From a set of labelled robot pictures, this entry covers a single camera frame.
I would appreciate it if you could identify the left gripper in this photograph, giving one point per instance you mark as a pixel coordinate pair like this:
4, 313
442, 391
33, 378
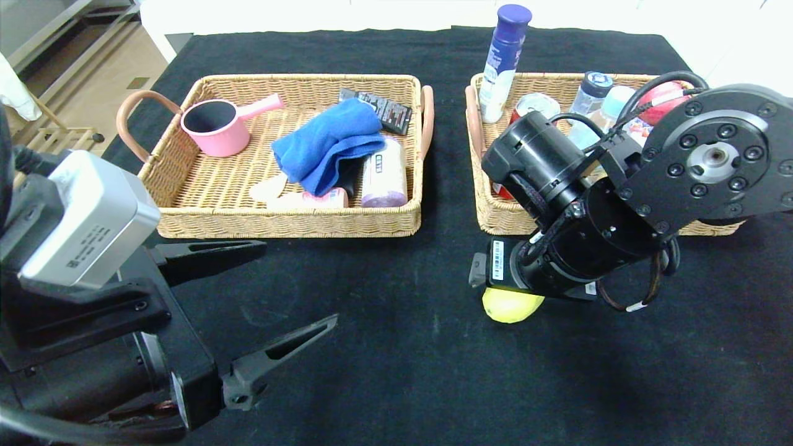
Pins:
189, 365

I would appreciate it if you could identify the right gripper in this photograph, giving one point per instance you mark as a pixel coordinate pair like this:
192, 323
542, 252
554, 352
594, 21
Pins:
497, 261

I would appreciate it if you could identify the yellow lemon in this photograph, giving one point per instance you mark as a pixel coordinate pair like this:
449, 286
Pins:
508, 306

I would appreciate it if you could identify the pink lotion bottle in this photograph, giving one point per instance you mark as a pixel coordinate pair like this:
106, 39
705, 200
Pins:
310, 201

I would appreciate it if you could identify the red soda can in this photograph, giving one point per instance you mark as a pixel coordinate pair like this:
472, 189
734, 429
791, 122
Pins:
539, 104

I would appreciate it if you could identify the blue towel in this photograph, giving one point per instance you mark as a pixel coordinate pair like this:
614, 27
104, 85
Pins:
328, 145

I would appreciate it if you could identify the water bottle blue cap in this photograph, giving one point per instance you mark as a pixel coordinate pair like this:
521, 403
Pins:
616, 102

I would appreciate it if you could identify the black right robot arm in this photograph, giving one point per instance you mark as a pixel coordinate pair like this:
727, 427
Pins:
712, 161

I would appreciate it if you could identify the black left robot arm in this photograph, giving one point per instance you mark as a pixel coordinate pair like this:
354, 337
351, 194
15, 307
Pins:
80, 384

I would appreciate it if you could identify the wicker basket holding food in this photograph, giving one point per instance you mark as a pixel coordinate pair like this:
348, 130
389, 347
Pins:
495, 217

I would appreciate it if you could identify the wicker basket holding household items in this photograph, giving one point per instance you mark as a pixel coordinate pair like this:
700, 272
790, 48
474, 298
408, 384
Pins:
217, 186

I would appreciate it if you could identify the black table cloth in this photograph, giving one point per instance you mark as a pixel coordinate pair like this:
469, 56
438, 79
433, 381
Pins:
403, 371

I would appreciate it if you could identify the purple bin bag roll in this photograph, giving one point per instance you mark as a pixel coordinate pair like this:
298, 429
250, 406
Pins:
384, 179

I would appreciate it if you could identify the black glasses case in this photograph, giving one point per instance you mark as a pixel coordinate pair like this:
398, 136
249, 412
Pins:
352, 179

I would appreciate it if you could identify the pink saucepan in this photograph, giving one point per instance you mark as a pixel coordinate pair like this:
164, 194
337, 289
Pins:
217, 145

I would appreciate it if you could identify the black barcode packet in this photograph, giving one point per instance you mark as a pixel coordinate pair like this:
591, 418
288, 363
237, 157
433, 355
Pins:
396, 118

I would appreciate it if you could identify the tall white bottle purple cap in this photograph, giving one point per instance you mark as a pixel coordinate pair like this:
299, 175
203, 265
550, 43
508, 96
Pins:
499, 80

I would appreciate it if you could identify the small clear bottle dark cap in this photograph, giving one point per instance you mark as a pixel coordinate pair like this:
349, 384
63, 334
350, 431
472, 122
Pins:
591, 93

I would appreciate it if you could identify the colourful snack packet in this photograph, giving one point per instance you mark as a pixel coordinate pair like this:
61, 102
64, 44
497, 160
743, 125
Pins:
638, 131

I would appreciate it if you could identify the wooden rolling rack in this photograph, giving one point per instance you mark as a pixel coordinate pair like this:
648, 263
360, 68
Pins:
56, 139

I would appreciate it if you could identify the red apple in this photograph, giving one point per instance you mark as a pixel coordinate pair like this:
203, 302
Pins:
666, 99

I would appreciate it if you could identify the white hanging cloth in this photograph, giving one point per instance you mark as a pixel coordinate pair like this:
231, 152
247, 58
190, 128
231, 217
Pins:
15, 93

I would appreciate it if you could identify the beige shelf unit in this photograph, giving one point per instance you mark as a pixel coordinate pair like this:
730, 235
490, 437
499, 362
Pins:
62, 37

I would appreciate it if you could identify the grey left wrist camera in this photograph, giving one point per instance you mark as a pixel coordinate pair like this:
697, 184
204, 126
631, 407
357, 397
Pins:
93, 217

